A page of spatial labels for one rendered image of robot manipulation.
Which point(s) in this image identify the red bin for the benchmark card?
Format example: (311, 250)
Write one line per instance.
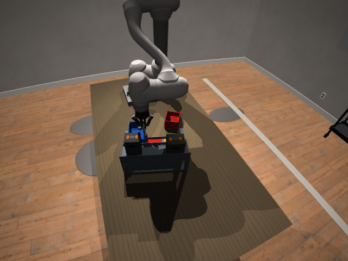
(172, 120)

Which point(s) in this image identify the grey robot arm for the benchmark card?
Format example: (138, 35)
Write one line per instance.
(165, 86)

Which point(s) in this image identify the dark grey metal shelf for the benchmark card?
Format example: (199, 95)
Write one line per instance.
(154, 150)

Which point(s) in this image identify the blue bin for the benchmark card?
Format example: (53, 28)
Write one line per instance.
(133, 128)

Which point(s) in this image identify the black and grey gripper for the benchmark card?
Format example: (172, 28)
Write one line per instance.
(142, 116)

